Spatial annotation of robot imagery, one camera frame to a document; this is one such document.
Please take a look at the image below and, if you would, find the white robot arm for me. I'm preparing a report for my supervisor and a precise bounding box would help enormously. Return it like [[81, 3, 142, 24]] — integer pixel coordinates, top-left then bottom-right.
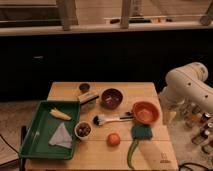
[[159, 62, 213, 114]]

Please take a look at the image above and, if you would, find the dark purple bowl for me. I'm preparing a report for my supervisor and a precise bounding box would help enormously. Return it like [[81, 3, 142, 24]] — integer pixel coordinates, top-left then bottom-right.
[[101, 88, 123, 110]]

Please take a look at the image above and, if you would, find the orange bowl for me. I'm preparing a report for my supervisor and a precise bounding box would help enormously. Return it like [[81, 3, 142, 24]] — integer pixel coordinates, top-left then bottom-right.
[[132, 101, 159, 125]]

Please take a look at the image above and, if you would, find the wooden block brush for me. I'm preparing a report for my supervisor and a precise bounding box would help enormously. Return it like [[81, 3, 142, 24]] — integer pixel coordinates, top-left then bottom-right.
[[78, 92, 99, 104]]

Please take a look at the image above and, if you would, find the white cup with dark contents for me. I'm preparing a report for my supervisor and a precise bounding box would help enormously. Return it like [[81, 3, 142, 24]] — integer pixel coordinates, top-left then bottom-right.
[[74, 121, 92, 141]]

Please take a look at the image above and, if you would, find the green sponge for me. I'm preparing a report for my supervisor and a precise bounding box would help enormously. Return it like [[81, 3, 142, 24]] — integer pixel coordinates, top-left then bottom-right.
[[131, 125, 153, 140]]

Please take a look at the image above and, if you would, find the yellow corn cob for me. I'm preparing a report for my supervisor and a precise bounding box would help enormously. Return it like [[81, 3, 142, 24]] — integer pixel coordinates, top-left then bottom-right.
[[50, 109, 71, 120]]

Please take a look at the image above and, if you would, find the green chili pepper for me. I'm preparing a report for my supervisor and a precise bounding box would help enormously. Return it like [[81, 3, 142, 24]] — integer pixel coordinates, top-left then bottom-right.
[[127, 139, 139, 170]]

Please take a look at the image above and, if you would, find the grey folded cloth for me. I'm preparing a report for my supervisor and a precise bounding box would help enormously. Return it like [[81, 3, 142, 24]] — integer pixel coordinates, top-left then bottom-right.
[[49, 123, 72, 149]]

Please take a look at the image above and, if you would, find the green plastic tray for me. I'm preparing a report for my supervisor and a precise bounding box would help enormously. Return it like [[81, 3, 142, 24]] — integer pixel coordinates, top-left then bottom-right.
[[19, 101, 80, 160]]

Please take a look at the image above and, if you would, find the spice jar rack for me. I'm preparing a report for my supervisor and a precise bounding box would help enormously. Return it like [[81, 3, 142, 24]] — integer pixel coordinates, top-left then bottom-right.
[[180, 103, 213, 152]]

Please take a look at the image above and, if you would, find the white handled brush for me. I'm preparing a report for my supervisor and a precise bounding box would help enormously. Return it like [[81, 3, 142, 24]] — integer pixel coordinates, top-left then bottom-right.
[[93, 114, 133, 126]]

